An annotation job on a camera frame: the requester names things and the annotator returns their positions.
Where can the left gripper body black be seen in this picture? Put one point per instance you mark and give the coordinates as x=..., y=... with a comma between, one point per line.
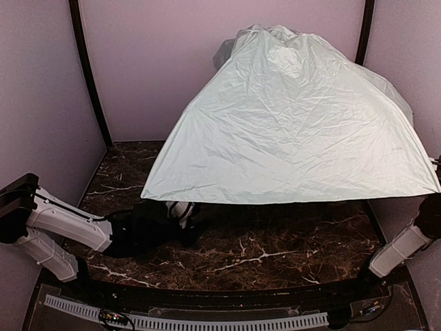
x=188, y=227

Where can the mint green folding umbrella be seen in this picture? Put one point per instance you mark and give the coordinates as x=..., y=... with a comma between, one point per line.
x=288, y=118

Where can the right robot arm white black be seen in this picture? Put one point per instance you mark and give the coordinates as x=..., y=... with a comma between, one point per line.
x=417, y=234

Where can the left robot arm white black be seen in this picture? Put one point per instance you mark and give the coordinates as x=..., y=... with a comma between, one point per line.
x=29, y=213

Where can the small green circuit board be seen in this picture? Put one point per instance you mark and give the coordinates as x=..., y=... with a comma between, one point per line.
x=112, y=318

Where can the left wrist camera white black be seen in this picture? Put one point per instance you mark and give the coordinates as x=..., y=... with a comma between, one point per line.
x=179, y=211

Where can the grey slotted cable duct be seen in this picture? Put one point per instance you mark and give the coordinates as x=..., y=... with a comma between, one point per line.
x=162, y=319

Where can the black front frame rail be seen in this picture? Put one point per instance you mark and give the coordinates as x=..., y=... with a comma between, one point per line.
x=127, y=297

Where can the left black corner post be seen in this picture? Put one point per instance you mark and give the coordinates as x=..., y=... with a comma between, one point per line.
x=86, y=67

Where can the black corner post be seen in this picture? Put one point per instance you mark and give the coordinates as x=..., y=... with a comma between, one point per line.
x=365, y=30
x=86, y=67

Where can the right black corner post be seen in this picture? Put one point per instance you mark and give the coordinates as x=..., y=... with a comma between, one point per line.
x=365, y=30

